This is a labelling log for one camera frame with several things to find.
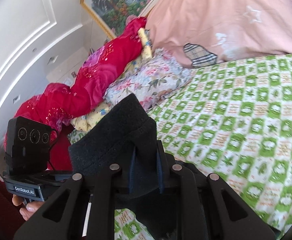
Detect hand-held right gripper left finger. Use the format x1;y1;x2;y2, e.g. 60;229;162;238
13;146;139;240

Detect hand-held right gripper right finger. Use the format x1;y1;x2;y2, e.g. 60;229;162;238
156;140;277;240

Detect black pants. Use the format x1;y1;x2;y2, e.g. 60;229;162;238
68;94;204;240

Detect person's left hand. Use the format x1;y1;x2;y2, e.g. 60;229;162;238
12;194;46;222

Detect green checked bed sheet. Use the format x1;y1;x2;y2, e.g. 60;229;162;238
68;54;292;240

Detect red blanket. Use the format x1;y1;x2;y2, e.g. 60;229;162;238
3;17;148;173

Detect floral ruffled cloth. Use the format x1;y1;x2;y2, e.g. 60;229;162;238
103;47;193;113

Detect yellow floral cloth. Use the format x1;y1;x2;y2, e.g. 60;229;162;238
69;27;154;133

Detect pink quilt with plaid hearts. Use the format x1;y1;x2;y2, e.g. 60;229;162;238
144;0;292;69

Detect gold framed landscape picture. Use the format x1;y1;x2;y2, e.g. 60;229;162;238
80;0;179;39

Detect black cable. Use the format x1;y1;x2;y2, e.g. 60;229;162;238
45;129;61;173

